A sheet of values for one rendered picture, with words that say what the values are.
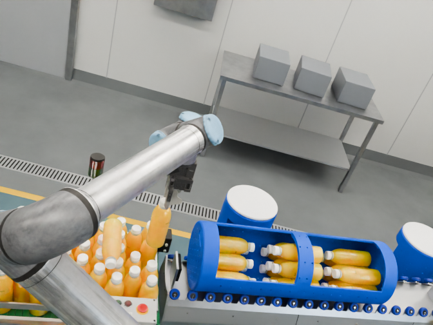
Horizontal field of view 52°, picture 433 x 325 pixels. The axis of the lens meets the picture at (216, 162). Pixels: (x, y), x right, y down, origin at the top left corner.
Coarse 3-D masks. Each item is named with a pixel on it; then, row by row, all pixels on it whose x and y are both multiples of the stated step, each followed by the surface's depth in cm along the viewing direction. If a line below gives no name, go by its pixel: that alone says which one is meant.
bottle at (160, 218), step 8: (160, 208) 163; (168, 208) 164; (152, 216) 165; (160, 216) 163; (168, 216) 164; (152, 224) 166; (160, 224) 164; (168, 224) 167; (152, 232) 167; (160, 232) 166; (152, 240) 169; (160, 240) 169
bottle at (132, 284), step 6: (126, 276) 167; (132, 276) 165; (138, 276) 166; (126, 282) 166; (132, 282) 166; (138, 282) 167; (126, 288) 167; (132, 288) 166; (138, 288) 168; (126, 294) 168; (132, 294) 168; (138, 294) 171
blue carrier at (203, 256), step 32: (224, 224) 184; (192, 256) 186; (256, 256) 204; (384, 256) 193; (192, 288) 178; (224, 288) 176; (256, 288) 178; (288, 288) 181; (320, 288) 184; (384, 288) 190
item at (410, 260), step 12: (396, 240) 253; (396, 252) 250; (408, 252) 243; (420, 252) 239; (408, 264) 245; (420, 264) 241; (432, 264) 240; (408, 276) 247; (420, 276) 245; (432, 276) 247
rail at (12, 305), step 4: (0, 304) 156; (4, 304) 156; (8, 304) 156; (12, 304) 156; (16, 304) 157; (20, 304) 157; (24, 304) 157; (28, 304) 157; (32, 304) 158; (36, 304) 158; (40, 304) 159; (8, 308) 157; (12, 308) 158; (16, 308) 158; (20, 308) 158; (24, 308) 158; (28, 308) 159; (32, 308) 159; (36, 308) 159; (40, 308) 159; (44, 308) 160
